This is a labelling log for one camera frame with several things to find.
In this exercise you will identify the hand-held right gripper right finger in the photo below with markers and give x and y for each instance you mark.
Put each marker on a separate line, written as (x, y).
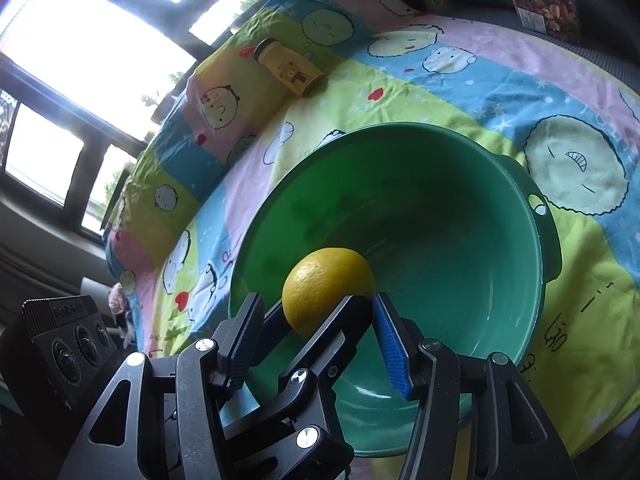
(392, 350)

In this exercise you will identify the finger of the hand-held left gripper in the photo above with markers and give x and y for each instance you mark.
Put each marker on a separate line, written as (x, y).
(320, 355)
(274, 320)

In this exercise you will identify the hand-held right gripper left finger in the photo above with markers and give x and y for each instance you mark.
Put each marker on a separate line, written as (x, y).
(246, 340)

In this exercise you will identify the yellow lemon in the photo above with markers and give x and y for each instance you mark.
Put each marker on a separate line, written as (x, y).
(325, 282)

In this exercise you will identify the green plastic basin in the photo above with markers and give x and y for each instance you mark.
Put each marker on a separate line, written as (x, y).
(425, 240)

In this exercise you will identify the pink cloth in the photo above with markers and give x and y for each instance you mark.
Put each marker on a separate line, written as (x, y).
(119, 305)

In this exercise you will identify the yellow bear print cup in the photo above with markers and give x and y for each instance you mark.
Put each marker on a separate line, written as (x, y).
(290, 67)

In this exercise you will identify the cartoon printed blanket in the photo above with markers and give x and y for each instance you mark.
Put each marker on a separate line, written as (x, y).
(450, 85)

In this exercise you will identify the dark framed window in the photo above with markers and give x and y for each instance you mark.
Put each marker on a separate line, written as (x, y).
(90, 50)

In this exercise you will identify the clear nut snack packet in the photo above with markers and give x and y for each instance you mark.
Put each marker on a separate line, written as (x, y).
(545, 7)

